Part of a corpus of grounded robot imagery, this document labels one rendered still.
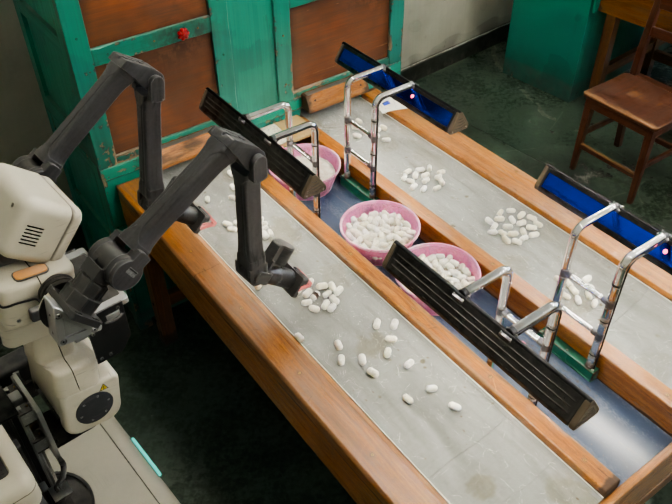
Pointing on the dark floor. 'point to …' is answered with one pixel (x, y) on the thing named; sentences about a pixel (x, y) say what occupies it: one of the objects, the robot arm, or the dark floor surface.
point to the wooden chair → (632, 107)
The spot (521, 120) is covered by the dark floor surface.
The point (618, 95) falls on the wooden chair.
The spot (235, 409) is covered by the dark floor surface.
